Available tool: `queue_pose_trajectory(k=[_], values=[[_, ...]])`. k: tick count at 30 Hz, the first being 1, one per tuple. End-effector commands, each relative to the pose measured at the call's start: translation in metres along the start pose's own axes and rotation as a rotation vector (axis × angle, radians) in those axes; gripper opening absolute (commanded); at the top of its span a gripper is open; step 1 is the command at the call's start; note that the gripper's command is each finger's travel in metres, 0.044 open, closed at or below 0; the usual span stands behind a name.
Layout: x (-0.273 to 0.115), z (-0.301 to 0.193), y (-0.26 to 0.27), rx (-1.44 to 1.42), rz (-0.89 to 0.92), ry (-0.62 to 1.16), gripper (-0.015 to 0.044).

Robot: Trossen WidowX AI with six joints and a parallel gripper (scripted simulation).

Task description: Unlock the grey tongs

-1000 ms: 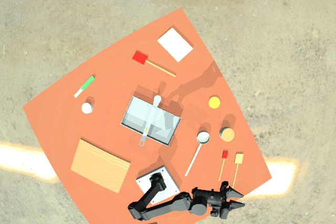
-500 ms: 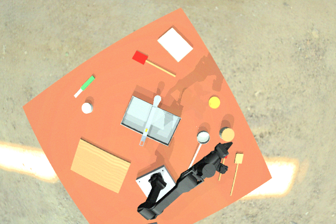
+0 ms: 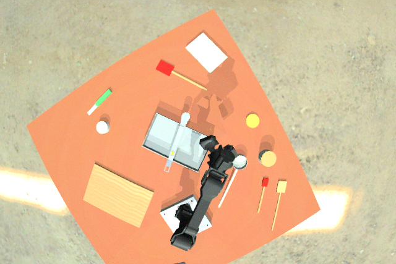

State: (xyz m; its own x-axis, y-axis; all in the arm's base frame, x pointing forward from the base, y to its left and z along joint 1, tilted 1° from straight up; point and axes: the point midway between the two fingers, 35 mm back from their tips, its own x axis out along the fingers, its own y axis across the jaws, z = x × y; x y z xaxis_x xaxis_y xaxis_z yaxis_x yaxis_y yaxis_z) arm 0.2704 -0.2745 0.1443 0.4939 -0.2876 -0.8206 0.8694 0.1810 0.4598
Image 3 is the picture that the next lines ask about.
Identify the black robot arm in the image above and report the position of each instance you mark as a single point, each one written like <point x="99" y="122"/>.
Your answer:
<point x="184" y="236"/>

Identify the light wooden cutting board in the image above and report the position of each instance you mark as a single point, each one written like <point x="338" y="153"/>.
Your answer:
<point x="117" y="196"/>

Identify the dark grey rectangular tin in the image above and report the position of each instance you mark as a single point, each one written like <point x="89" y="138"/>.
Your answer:
<point x="160" y="139"/>

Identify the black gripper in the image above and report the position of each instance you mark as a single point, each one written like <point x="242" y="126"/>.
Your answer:
<point x="209" y="143"/>

